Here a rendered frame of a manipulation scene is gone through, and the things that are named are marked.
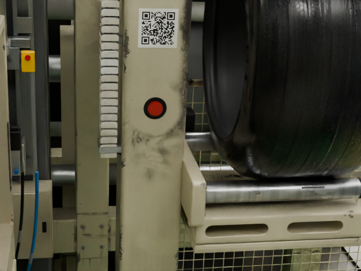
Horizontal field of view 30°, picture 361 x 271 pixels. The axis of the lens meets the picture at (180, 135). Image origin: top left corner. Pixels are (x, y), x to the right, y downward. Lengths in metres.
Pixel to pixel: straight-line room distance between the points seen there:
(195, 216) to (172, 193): 0.12
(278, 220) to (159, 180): 0.25
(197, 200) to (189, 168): 0.08
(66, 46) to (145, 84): 0.81
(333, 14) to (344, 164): 0.31
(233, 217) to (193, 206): 0.10
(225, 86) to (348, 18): 0.54
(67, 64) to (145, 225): 0.78
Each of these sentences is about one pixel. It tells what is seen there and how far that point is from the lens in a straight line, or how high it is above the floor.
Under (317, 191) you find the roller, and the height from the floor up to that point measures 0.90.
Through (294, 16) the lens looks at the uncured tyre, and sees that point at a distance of 1.17.
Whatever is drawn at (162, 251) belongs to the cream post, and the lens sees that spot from 1.47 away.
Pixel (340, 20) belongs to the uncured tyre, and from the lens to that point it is 1.20.
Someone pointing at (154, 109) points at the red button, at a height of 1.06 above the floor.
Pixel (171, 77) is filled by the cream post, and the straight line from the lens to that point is 1.32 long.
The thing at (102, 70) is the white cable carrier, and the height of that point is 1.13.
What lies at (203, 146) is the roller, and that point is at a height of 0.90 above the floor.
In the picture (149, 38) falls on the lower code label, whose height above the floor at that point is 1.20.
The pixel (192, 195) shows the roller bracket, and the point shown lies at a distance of 1.30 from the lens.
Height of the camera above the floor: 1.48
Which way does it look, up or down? 21 degrees down
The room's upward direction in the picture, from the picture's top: 3 degrees clockwise
